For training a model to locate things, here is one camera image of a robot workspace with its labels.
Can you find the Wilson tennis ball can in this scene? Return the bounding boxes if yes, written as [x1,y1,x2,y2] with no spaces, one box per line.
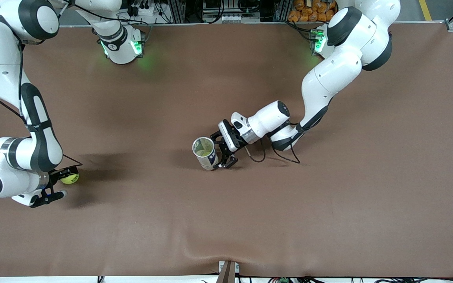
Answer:
[192,136,220,171]

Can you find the brown table cover mat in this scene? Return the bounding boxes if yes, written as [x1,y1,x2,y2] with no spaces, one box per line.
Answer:
[0,23,453,278]

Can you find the white power strip with plugs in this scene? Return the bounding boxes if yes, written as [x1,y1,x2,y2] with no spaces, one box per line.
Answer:
[126,0,160,18]

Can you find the orange bag pile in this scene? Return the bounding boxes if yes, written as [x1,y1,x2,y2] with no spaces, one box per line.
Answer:
[288,0,337,22]

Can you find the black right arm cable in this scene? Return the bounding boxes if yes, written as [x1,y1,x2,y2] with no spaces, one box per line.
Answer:
[0,39,83,166]

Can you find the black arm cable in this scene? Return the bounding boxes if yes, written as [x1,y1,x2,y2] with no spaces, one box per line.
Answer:
[0,39,83,166]
[246,134,301,164]

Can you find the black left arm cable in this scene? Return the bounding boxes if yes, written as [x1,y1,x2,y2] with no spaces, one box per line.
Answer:
[246,134,301,164]

